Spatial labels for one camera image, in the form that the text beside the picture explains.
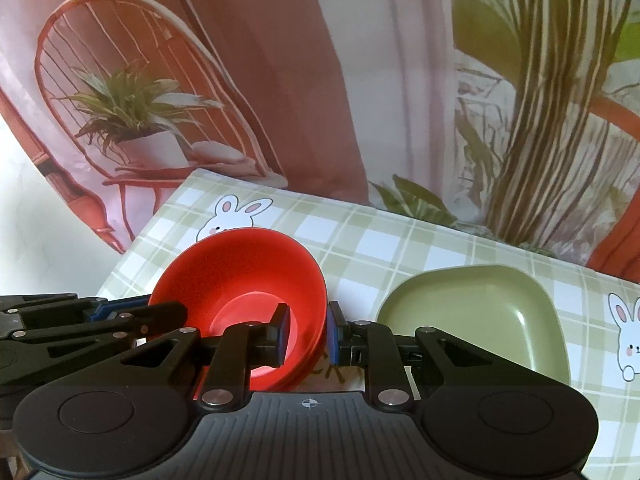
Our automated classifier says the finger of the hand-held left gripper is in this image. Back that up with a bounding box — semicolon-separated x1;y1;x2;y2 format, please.
0;301;189;386
0;292;151;333

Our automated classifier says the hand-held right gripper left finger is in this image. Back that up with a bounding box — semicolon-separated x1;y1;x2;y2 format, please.
116;304;292;409

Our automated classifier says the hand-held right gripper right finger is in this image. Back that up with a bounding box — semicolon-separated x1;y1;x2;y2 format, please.
327;301;503;406

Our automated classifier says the red bowl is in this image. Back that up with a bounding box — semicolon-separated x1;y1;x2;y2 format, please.
148;228;328;393

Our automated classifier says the green checked rabbit tablecloth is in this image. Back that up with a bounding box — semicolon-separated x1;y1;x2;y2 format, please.
95;169;640;466

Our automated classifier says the printed backdrop cloth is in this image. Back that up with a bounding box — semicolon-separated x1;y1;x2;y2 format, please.
0;0;640;282

